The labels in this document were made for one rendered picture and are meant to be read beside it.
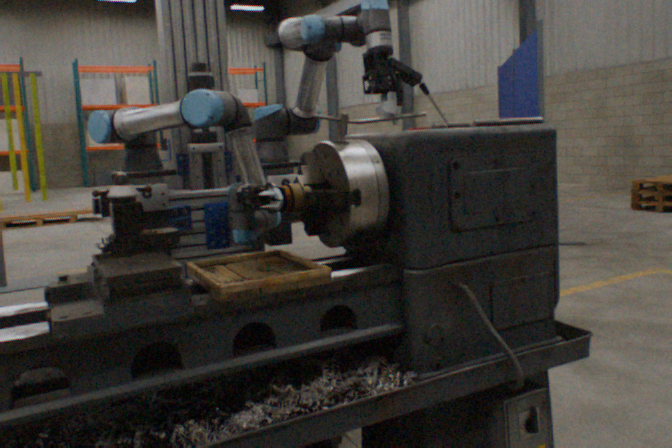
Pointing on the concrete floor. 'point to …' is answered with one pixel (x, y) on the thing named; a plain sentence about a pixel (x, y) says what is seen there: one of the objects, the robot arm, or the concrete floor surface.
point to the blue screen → (524, 84)
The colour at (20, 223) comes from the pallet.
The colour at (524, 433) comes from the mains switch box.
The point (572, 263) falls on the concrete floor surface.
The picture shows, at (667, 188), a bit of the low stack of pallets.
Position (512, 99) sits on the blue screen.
